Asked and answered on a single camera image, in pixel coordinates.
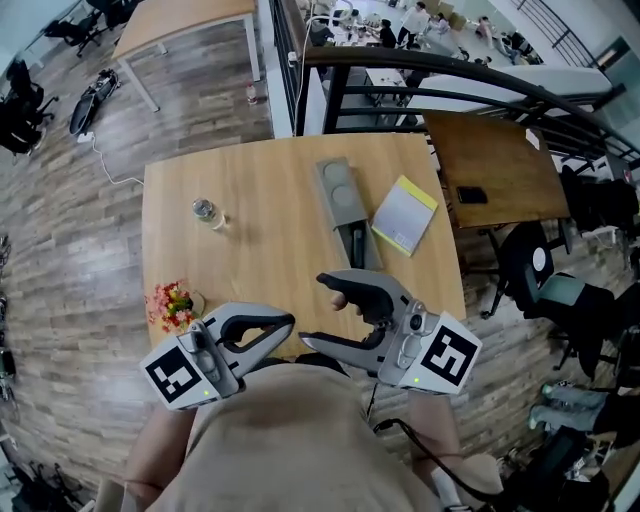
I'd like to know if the black railing wooden handrail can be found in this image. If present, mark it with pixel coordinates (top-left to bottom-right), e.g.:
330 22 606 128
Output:
302 47 640 166

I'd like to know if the black slatted railing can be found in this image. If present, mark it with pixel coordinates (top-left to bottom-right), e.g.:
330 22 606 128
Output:
269 0 307 136

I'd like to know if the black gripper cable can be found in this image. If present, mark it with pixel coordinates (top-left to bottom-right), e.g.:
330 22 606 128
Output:
372 418 501 504

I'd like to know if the white power cable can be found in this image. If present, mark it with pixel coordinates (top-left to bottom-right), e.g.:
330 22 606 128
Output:
89 134 147 187

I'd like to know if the black phone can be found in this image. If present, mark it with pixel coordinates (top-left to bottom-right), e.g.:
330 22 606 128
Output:
456 185 489 205

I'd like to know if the red yellow flower bouquet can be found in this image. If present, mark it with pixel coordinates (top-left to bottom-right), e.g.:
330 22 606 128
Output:
144 279 207 335

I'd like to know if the office chair teal back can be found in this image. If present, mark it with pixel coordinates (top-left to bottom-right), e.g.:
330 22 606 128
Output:
537 272 632 381

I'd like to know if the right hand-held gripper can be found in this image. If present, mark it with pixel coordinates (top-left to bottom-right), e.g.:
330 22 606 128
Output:
298 269 482 396

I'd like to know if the dark wooden table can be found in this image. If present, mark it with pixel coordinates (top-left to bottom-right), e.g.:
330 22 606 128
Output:
422 110 572 230

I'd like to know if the clear glass bottle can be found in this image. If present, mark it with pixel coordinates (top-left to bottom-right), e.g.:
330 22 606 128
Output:
192 197 229 231

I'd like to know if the long light wooden table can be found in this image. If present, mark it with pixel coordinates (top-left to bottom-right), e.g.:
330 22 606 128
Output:
110 0 262 112

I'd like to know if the white low table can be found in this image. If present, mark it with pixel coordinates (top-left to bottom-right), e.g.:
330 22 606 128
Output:
364 67 407 95

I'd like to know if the grey booklet yellow edge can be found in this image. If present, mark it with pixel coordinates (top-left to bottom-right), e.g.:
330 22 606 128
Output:
370 174 440 259

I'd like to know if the black balcony railing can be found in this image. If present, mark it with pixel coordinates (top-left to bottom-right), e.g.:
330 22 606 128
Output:
514 0 604 69

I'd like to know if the person's left forearm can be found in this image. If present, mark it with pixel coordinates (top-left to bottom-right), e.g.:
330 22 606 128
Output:
124 404 196 501

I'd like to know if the person's right hand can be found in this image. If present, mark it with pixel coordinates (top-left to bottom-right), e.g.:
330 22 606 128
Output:
329 291 363 317

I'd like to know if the person's torso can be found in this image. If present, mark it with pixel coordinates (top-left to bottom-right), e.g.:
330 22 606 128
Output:
94 362 451 512

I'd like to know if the person's right forearm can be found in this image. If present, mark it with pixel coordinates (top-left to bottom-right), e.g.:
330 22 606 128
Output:
407 389 504 496

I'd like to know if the black office chair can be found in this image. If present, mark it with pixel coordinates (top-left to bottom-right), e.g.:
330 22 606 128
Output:
87 0 146 29
43 10 104 59
559 164 640 236
480 222 557 321
0 58 60 157

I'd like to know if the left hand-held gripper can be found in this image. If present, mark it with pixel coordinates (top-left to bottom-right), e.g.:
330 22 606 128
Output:
139 302 296 414

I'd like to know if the grey storage box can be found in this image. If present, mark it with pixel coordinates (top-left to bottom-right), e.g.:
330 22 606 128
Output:
313 156 385 274

